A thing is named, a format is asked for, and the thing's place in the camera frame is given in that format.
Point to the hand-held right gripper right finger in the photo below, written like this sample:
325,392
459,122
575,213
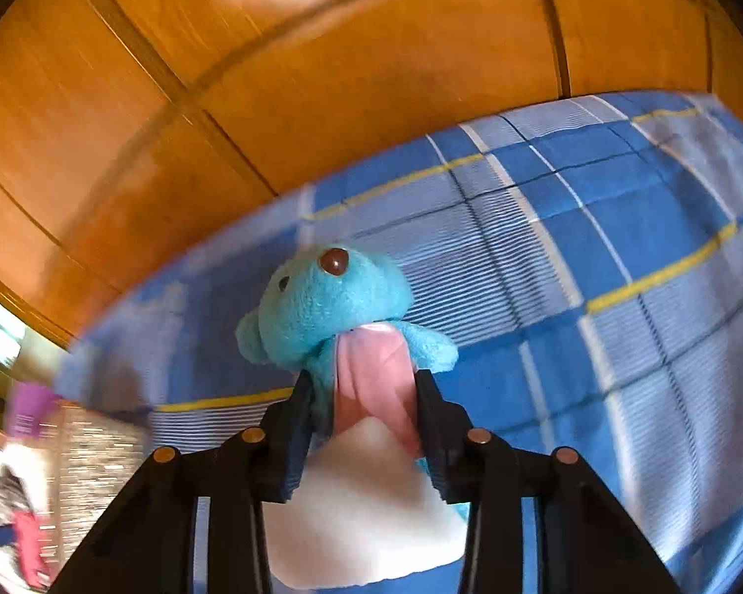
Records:
436,445

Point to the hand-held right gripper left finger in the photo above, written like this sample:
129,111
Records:
294,439

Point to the teal plush toy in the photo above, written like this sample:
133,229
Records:
328,309

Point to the silver embossed box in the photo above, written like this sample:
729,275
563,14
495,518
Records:
93,464

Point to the purple cloth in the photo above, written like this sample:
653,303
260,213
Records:
30,409

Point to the blue plaid bedsheet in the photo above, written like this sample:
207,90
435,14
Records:
594,229

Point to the red cloth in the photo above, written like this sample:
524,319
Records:
31,544

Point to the wooden wardrobe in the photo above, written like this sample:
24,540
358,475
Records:
223,74

